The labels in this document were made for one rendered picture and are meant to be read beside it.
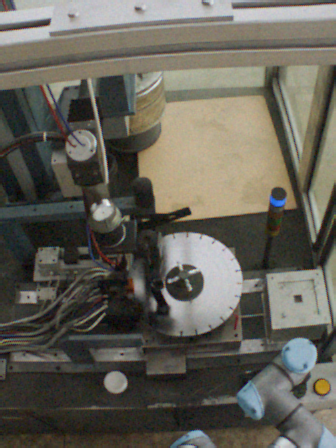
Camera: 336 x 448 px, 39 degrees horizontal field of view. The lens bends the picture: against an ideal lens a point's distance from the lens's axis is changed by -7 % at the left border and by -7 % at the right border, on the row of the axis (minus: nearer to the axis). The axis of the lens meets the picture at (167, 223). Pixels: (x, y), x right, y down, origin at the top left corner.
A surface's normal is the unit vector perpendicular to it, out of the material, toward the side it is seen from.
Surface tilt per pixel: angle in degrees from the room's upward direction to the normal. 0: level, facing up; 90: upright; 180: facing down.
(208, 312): 0
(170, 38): 90
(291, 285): 0
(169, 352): 0
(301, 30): 90
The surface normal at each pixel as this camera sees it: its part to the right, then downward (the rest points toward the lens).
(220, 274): -0.07, -0.53
